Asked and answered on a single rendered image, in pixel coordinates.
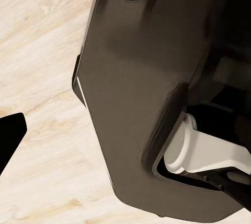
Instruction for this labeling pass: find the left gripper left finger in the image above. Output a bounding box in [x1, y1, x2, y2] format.
[0, 112, 27, 175]

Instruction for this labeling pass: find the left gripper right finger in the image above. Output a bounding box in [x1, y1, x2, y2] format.
[234, 112, 251, 153]

